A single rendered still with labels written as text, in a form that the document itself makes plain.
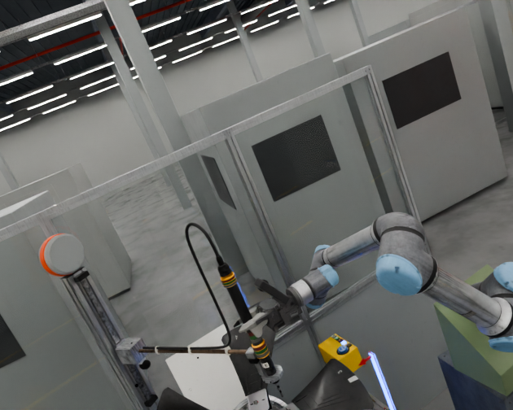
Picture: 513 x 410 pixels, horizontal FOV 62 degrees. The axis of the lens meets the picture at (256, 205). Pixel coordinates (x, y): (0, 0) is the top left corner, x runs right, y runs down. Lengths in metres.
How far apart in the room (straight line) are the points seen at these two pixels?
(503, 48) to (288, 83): 4.39
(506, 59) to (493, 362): 6.38
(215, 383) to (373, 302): 1.11
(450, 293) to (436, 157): 4.12
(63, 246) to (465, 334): 1.44
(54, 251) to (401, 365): 1.99
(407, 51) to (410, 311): 3.17
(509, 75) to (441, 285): 6.57
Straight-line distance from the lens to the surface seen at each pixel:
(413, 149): 5.13
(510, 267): 1.52
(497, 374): 1.63
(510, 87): 7.72
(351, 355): 1.87
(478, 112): 5.68
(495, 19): 7.59
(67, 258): 1.75
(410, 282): 1.17
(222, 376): 1.76
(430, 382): 3.01
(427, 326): 2.84
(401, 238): 1.20
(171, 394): 1.48
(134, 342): 1.79
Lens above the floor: 2.17
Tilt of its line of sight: 14 degrees down
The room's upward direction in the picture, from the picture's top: 23 degrees counter-clockwise
